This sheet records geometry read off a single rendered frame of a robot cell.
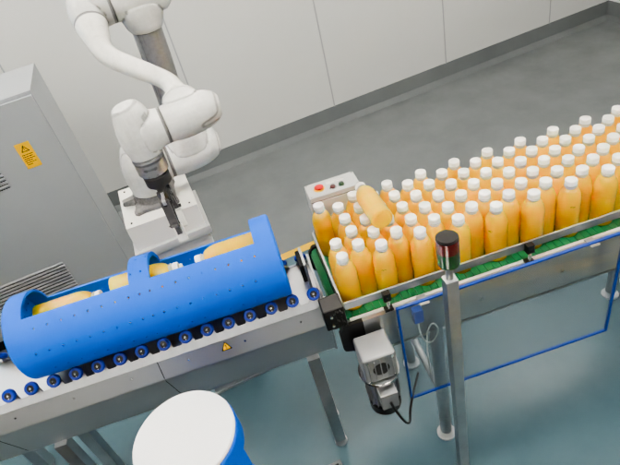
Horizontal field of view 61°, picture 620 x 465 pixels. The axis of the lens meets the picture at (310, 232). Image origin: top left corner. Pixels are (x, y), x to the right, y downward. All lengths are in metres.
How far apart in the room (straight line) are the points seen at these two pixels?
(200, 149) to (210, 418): 1.06
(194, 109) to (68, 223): 1.98
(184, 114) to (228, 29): 2.92
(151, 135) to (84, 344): 0.70
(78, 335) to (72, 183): 1.57
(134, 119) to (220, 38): 2.95
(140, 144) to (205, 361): 0.79
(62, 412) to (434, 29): 4.23
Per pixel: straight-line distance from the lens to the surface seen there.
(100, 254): 3.47
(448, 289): 1.58
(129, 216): 2.25
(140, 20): 1.91
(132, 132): 1.47
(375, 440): 2.55
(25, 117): 3.09
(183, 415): 1.55
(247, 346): 1.86
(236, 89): 4.50
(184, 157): 2.13
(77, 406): 2.03
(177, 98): 1.50
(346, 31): 4.70
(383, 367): 1.76
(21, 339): 1.85
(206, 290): 1.67
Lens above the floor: 2.22
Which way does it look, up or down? 38 degrees down
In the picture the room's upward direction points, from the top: 16 degrees counter-clockwise
